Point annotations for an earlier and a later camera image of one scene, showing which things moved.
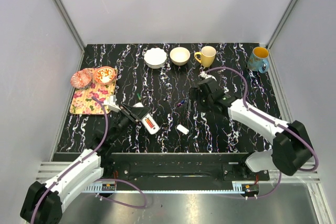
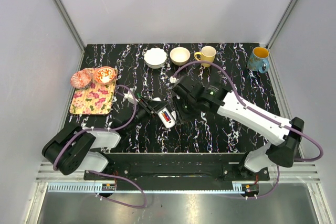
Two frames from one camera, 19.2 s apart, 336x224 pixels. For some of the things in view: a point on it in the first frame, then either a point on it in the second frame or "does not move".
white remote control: x=148 y=121 → x=166 y=117
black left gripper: x=136 y=114 → x=150 y=107
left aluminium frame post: x=70 y=24 does not move
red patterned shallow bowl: x=82 y=78 does not move
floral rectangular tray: x=82 y=102 does not move
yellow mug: x=208 y=54 does not move
